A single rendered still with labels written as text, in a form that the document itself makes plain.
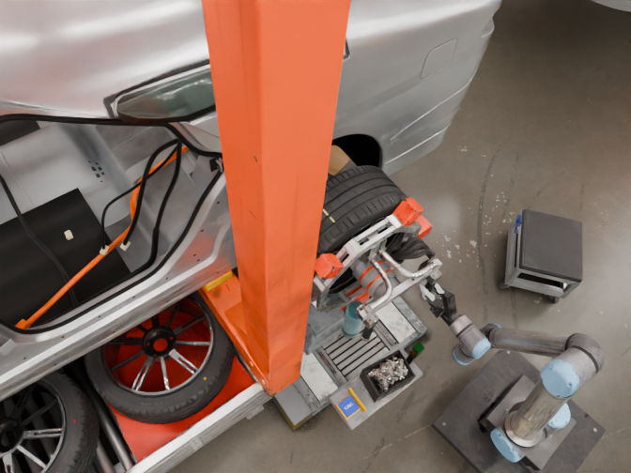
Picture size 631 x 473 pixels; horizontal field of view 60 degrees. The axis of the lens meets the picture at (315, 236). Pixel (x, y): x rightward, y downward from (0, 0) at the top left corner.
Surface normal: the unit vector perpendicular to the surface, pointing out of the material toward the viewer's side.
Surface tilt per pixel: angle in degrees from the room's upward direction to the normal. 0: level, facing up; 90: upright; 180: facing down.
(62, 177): 54
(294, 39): 90
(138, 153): 7
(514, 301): 0
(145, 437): 0
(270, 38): 90
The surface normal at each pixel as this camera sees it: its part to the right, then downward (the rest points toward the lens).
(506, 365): 0.06, -0.50
